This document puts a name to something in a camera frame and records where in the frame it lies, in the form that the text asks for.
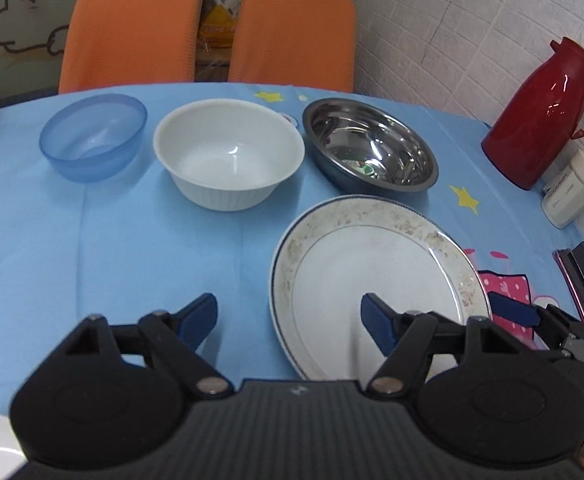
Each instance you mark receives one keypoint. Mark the blue plastic bowl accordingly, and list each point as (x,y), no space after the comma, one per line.
(92,135)

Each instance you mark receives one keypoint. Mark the frosted glass door with cartoon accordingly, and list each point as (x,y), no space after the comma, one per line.
(22,20)

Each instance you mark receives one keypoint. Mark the stainless steel bowl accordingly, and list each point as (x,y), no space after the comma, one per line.
(372,145)

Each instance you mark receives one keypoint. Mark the white plate with blue rim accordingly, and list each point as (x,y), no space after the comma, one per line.
(352,270)

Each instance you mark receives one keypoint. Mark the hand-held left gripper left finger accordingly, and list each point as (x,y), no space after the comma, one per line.
(197,320)

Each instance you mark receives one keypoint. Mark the white ceramic bowl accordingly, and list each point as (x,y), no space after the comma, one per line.
(227,160)

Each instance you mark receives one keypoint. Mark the yellow plastic bag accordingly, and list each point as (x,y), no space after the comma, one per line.
(222,5)

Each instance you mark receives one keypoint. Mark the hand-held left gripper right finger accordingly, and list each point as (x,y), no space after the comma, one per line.
(377,322)

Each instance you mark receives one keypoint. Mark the orange chair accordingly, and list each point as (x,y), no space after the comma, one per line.
(292,35)
(132,30)

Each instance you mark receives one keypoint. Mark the white cylindrical container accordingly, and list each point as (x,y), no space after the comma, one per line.
(572,190)

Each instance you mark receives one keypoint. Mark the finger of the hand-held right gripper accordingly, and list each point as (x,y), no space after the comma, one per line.
(512,310)

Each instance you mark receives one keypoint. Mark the red thermos jug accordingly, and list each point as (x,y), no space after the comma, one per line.
(537,115)

